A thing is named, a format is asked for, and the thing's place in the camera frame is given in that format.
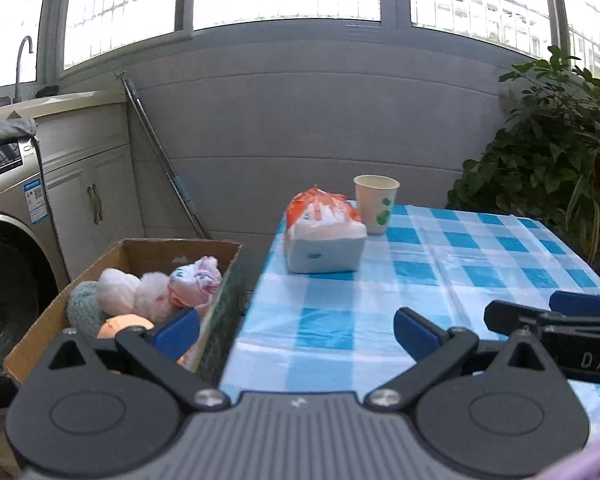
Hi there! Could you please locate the washing machine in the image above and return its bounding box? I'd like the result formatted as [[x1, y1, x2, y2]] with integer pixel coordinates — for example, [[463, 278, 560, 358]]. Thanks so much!
[[0, 116, 71, 436]]

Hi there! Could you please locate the white fluffy soft ball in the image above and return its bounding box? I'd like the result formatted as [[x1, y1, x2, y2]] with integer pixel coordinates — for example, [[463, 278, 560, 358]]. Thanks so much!
[[96, 268, 140, 316]]

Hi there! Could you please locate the teal knitted soft item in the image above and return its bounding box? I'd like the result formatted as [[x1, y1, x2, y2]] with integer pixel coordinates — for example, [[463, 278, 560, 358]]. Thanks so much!
[[66, 281, 109, 338]]

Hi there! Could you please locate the tissue pack orange white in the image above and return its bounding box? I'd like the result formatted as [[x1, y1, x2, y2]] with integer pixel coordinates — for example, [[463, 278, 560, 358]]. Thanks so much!
[[284, 186, 367, 274]]

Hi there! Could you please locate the white cabinet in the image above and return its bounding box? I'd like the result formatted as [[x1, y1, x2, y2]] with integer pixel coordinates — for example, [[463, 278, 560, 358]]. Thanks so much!
[[0, 90, 145, 278]]

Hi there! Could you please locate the grey mop pole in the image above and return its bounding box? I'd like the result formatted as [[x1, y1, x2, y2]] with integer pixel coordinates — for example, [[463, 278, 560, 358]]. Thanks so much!
[[114, 70, 212, 240]]

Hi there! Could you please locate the orange plush toy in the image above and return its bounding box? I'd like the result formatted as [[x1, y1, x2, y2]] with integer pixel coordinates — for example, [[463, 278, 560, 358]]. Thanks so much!
[[96, 313, 188, 369]]

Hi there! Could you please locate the blue white checkered tablecloth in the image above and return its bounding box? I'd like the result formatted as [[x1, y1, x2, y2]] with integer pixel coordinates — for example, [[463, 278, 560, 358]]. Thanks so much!
[[218, 200, 600, 443]]

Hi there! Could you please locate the pink fluffy soft item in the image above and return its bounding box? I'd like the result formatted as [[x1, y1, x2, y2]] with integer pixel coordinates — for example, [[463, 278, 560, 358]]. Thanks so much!
[[133, 272, 175, 323]]

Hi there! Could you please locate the green potted plant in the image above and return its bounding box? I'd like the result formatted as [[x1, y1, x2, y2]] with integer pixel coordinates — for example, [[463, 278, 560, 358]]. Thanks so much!
[[446, 46, 600, 274]]

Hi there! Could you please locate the metal faucet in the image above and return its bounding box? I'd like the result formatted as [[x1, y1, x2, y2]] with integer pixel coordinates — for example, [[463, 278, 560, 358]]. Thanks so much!
[[14, 34, 36, 104]]

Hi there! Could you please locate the white patterned cloth bundle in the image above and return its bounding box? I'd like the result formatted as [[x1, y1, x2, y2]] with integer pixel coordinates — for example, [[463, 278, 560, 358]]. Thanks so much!
[[168, 256, 222, 318]]

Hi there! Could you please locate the cardboard box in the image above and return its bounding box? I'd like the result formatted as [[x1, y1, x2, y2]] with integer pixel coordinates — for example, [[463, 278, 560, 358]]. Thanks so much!
[[4, 238, 246, 386]]

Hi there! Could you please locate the paper cup green print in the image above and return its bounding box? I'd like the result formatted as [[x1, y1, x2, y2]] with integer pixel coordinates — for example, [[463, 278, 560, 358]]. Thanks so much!
[[353, 174, 400, 235]]

